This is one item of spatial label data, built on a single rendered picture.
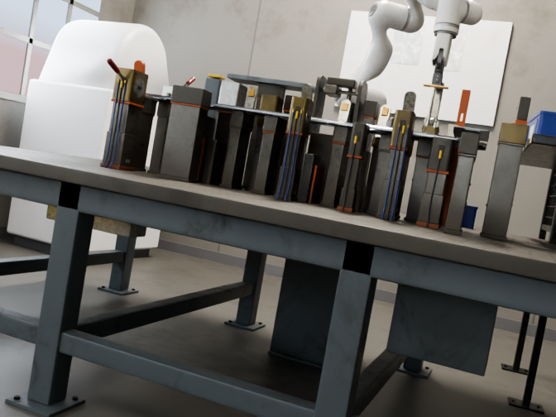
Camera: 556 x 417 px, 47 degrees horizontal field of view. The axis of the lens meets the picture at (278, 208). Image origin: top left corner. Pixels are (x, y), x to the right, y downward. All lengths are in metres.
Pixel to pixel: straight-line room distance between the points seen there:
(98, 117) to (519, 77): 2.82
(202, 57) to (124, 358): 3.86
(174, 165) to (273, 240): 0.79
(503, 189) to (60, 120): 3.10
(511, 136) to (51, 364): 1.53
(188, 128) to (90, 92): 2.10
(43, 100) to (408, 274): 3.46
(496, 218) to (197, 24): 3.86
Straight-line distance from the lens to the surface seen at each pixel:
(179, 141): 2.30
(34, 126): 4.62
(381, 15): 2.70
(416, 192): 2.26
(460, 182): 1.87
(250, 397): 1.70
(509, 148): 2.11
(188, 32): 5.54
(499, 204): 2.10
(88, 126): 4.31
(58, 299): 1.95
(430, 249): 1.46
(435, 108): 2.45
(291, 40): 5.14
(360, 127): 2.11
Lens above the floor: 0.78
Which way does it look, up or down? 3 degrees down
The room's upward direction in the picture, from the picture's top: 10 degrees clockwise
